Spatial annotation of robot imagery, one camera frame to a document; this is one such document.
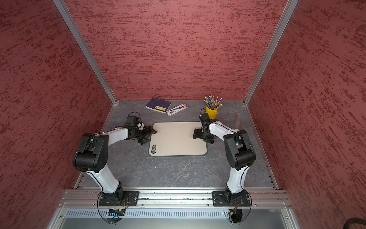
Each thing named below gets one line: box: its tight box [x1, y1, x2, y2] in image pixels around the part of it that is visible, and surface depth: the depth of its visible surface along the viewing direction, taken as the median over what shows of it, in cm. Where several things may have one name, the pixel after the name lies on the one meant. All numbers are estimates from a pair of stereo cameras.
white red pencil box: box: [165, 103, 191, 117], surface depth 116 cm
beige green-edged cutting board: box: [148, 121, 208, 157], surface depth 97 cm
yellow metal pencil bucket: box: [205, 105, 219, 119], surface depth 105 cm
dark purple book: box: [145, 97, 173, 114], surface depth 120 cm
